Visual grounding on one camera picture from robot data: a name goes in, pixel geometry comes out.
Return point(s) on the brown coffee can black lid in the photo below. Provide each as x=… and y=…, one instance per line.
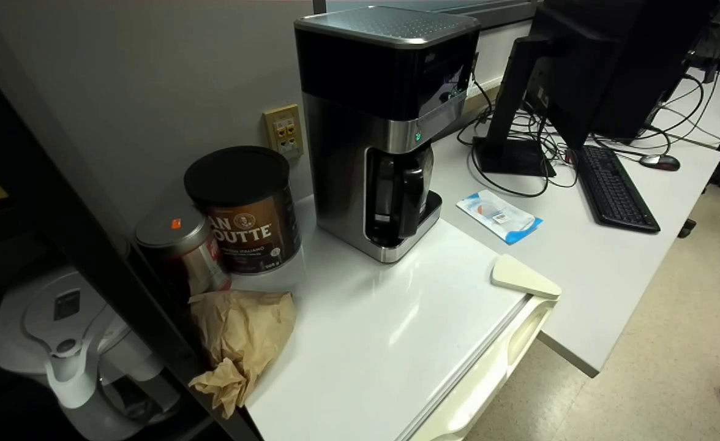
x=251, y=222

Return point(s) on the black and steel coffee machine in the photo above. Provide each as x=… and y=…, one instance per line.
x=352, y=75

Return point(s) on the blue and white wipes packet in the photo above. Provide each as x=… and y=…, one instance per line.
x=499, y=217

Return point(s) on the crumpled brown paper bag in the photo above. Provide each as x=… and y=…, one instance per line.
x=242, y=331

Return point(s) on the beige flat wedge piece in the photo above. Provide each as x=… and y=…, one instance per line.
x=523, y=276

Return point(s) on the jar with silver lid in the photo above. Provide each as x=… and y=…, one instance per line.
x=182, y=247

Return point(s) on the white mini fridge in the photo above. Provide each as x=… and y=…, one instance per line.
x=490, y=368

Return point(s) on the black keyboard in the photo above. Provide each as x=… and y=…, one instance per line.
x=616, y=189

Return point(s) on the black computer monitor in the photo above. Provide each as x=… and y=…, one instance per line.
x=607, y=64

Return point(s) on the black computer mouse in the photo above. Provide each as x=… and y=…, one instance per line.
x=659, y=163

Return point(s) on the white water filter pitcher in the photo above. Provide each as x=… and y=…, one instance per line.
x=58, y=319

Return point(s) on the beige wall outlet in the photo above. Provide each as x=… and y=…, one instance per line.
x=282, y=128

